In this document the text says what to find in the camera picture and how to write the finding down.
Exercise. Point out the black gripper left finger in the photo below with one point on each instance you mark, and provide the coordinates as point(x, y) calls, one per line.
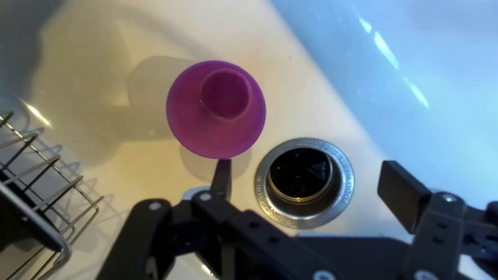
point(207, 233)

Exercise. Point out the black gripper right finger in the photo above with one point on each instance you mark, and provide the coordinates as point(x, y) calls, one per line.
point(441, 233)

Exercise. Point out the purple plastic cup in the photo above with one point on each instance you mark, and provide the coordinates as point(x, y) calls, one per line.
point(192, 125)

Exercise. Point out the metal sink drain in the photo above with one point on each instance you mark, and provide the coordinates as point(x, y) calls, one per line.
point(305, 176)

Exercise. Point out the white kitchen sink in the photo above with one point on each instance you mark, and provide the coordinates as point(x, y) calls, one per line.
point(311, 62)

